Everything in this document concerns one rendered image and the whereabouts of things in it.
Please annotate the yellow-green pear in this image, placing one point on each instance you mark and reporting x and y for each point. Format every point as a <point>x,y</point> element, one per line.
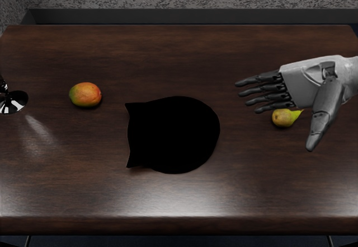
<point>283,117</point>

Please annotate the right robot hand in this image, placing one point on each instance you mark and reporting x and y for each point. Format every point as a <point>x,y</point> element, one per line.
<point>299,83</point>

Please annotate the black cat-shaped plate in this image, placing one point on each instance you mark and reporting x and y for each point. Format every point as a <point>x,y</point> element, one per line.
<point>173,135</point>

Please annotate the black wine glass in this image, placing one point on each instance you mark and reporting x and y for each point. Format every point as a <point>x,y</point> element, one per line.
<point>9,101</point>

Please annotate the red-green mango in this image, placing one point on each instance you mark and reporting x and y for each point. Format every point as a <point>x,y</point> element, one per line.
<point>85,94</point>

